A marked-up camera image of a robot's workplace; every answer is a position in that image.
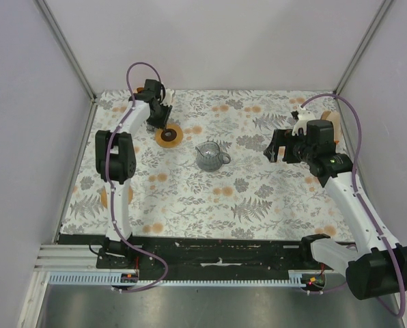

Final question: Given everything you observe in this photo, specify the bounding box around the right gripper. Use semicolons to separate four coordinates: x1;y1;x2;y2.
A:
264;129;315;164

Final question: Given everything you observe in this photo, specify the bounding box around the wooden dripper ring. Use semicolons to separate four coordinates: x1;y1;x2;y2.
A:
154;124;184;149

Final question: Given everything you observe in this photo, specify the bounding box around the glass coffee server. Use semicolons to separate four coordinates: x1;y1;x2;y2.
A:
195;141;231;172

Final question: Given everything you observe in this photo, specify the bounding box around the orange coffee filter box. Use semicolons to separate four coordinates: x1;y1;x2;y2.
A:
321;111;341;144

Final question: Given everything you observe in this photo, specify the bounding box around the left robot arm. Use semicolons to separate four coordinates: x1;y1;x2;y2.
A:
95;79;172;269

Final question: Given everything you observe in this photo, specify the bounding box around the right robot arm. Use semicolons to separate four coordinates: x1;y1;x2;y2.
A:
264;120;407;300

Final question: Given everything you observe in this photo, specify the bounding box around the floral table mat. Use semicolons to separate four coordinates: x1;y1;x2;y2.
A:
60;89;361;242

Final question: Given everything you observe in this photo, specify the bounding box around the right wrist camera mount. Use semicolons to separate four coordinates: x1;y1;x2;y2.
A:
292;107;315;136

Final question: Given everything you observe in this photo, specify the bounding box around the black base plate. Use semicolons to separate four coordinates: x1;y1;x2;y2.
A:
96;234;341;282

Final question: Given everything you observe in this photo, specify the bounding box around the blue cable duct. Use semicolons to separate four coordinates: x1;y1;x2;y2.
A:
48;271;307;288

